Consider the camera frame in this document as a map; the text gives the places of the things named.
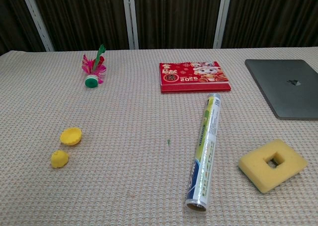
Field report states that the grey closed laptop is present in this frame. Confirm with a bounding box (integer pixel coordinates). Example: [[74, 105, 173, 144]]
[[244, 59, 318, 121]]

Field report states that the pink green feather shuttlecock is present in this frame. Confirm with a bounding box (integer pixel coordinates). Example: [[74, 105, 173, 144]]
[[81, 44, 107, 89]]

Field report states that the small yellow lump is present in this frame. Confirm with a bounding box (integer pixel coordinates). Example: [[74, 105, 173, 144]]
[[51, 150, 70, 169]]

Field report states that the white metal frame post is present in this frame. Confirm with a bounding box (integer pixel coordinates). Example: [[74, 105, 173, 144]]
[[122, 0, 139, 50], [19, 0, 55, 52], [213, 0, 234, 49]]

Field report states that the cling film roll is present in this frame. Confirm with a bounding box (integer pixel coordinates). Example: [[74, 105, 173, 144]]
[[185, 92, 222, 212]]

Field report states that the beige woven tablecloth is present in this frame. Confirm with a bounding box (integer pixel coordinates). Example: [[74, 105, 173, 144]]
[[0, 46, 318, 226]]

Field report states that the yellow sponge with square hole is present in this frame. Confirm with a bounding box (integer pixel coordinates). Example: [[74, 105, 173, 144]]
[[238, 139, 309, 194]]

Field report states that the dark pleated curtain panel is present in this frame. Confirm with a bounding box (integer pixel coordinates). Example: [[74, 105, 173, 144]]
[[221, 0, 318, 49], [30, 0, 132, 52], [133, 0, 224, 50], [0, 0, 47, 56]]

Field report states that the yellow shallow cup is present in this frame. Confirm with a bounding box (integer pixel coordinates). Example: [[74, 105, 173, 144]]
[[59, 127, 83, 147]]

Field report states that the red 2026 desk calendar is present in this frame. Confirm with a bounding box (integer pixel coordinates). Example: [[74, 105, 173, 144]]
[[159, 61, 232, 94]]

